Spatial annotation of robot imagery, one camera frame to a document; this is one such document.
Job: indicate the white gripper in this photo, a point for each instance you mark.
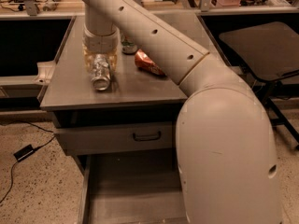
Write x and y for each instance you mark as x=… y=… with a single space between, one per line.
x=100 y=43

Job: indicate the silver redbull can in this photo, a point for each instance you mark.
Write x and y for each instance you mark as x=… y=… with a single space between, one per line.
x=101 y=73

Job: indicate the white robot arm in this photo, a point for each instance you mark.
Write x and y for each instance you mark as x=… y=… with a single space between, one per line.
x=227 y=158

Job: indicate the upright green white can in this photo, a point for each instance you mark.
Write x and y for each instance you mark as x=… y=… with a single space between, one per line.
x=127 y=46

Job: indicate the crushed orange soda can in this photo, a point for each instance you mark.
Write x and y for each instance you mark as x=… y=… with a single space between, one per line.
x=144 y=62

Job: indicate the upper grey drawer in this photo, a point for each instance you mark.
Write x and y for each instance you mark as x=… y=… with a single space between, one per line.
x=113 y=138

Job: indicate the grey drawer cabinet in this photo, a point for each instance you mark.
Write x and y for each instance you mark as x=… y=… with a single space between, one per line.
x=133 y=97

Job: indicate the open middle grey drawer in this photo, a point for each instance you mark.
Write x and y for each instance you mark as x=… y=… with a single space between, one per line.
x=140 y=187

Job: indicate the dark tool on shelf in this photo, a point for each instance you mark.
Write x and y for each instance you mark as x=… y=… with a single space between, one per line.
x=51 y=5

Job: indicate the black power adapter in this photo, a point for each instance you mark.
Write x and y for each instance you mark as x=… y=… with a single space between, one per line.
x=24 y=153

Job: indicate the black side table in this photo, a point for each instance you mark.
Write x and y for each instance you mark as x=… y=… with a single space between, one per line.
x=270 y=53

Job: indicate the white plastic bracket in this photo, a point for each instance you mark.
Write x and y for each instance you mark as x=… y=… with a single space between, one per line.
x=45 y=72

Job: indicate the black drawer handle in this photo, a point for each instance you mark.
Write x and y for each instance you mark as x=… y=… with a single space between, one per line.
x=146 y=137

